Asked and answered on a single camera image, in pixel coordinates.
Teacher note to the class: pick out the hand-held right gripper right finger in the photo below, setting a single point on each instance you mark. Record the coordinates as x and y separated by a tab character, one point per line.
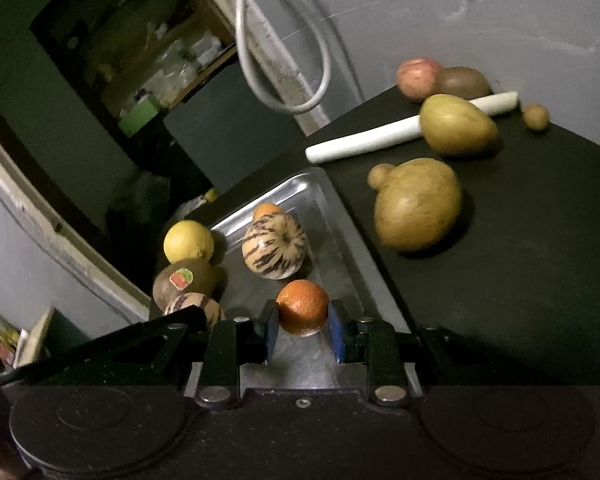
336	332

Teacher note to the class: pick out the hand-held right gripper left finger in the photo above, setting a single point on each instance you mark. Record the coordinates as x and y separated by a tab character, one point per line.
271	332

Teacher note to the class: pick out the small orange mandarin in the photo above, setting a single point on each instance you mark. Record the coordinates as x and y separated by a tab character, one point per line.
302	307
268	210

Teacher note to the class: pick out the striped pepino melon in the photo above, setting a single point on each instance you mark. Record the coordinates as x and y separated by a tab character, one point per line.
200	305
275	247

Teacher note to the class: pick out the brown kiwi with sticker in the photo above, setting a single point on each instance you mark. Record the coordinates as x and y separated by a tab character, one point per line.
200	280

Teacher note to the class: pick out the metal tray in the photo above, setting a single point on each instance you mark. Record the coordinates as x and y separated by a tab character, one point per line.
325	230

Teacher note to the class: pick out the yellow lemon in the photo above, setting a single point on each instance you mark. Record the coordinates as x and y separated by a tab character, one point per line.
187	241

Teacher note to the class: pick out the large yellow potato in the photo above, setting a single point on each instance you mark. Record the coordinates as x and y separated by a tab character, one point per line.
417	205

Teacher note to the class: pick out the medium yellow potato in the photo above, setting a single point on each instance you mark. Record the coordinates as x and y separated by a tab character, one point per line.
455	125

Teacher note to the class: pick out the white leek stalk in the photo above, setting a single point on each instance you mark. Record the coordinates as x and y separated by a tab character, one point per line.
360	142

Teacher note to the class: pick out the dark grey cabinet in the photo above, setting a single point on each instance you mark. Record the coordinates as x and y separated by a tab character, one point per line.
220	125

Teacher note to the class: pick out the green box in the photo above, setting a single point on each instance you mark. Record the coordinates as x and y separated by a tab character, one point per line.
139	117

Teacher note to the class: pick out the brown wooden board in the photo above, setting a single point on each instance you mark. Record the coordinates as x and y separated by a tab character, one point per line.
200	79

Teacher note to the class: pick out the red apple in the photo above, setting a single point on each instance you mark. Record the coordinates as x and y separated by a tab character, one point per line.
417	77

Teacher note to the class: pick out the colourful packet pile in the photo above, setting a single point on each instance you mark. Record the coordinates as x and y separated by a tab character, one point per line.
0	340

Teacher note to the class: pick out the pile of clear plastic packaging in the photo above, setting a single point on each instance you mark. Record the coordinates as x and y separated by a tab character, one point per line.
185	65

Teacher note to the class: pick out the cream door frame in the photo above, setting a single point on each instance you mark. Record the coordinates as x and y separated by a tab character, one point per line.
60	232

